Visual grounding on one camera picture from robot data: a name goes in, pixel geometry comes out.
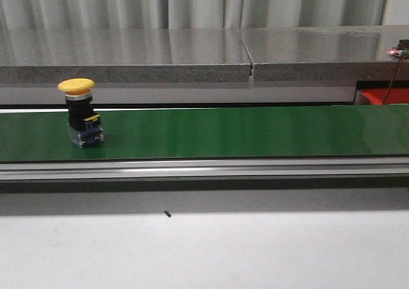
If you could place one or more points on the yellow mushroom push button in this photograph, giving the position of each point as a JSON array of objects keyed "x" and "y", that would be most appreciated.
[{"x": 84, "y": 123}]

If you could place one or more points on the green conveyor belt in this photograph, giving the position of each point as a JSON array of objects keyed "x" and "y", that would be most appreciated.
[{"x": 293, "y": 131}]

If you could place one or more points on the grey stone countertop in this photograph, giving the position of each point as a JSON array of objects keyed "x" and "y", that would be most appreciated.
[{"x": 350, "y": 53}]

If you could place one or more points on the red plastic tray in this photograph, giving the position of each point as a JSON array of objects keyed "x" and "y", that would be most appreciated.
[{"x": 382, "y": 96}]

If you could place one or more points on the small circuit board red LED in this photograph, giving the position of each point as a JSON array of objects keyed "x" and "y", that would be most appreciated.
[{"x": 399, "y": 53}]

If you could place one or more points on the white pleated curtain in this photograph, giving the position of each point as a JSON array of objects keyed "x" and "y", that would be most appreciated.
[{"x": 198, "y": 14}]

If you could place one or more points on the aluminium conveyor frame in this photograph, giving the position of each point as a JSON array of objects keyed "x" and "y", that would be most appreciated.
[{"x": 196, "y": 169}]

